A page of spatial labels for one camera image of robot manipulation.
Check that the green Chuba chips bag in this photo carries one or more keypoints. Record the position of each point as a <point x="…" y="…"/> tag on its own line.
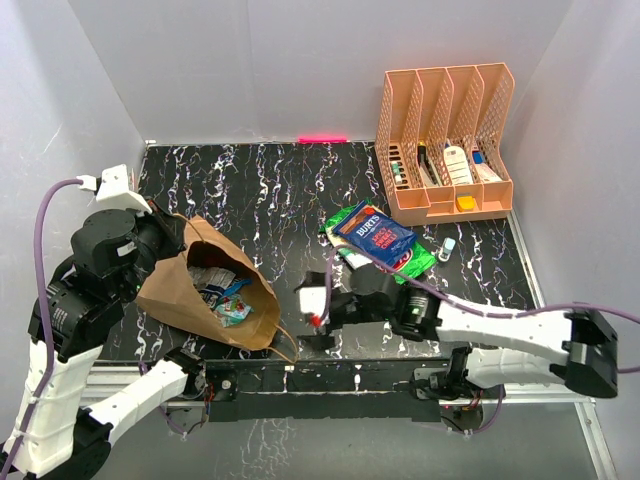
<point x="414" y="262"/>

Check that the white blue snack packet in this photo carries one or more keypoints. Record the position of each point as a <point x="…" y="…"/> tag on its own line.
<point x="214" y="282"/>

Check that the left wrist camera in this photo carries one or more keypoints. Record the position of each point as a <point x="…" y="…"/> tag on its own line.
<point x="115" y="189"/>

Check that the blue Burts chips bag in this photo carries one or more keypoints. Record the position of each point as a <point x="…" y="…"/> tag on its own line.
<point x="375" y="233"/>

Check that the brown paper bag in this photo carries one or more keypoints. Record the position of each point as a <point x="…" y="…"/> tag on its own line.
<point x="168" y="295"/>

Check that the black yellow marker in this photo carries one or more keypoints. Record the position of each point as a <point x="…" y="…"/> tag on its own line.
<point x="428" y="172"/>

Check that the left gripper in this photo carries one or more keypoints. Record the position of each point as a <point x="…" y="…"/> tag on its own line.
<point x="173" y="226"/>

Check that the small white blue bottle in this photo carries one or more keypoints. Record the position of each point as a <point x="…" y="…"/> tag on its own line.
<point x="446" y="249"/>

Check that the small colourful snack packet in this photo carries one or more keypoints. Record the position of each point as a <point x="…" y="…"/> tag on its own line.
<point x="232" y="310"/>

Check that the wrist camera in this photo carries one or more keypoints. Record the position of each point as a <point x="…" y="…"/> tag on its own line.
<point x="312" y="303"/>
<point x="115" y="189"/>

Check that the white lotion bottle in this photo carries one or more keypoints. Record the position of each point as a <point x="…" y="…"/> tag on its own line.
<point x="457" y="166"/>

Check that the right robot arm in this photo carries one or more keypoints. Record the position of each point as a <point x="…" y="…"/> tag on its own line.
<point x="575" y="347"/>

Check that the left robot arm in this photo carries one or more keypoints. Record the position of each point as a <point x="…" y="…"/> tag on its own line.
<point x="54" y="437"/>

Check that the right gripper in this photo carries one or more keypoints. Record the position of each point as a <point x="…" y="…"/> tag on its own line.
<point x="319" y="341"/>

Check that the orange mesh file organizer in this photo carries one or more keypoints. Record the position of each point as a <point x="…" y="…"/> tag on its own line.
<point x="465" y="106"/>

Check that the white tube blue cap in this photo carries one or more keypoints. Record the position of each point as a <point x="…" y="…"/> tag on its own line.
<point x="485" y="173"/>

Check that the green white small bottles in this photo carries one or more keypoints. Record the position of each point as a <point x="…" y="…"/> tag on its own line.
<point x="399" y="175"/>

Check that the yellow block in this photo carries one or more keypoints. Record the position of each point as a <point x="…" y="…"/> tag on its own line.
<point x="465" y="203"/>

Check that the aluminium frame rail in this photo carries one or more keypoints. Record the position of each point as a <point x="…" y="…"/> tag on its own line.
<point x="540" y="433"/>

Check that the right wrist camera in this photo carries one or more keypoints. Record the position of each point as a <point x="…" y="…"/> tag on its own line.
<point x="312" y="303"/>

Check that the pink tape strip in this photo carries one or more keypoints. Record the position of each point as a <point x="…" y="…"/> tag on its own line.
<point x="330" y="139"/>

